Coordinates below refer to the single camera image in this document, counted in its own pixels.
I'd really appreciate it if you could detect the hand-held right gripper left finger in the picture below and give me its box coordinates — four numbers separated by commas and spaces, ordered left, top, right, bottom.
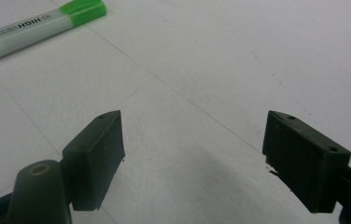
61, 109, 126, 212

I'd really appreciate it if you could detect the green highlighter pen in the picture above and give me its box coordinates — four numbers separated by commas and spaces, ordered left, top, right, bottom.
0, 0, 107, 62

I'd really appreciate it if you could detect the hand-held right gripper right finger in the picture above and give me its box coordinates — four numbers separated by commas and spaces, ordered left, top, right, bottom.
261, 110, 351, 215

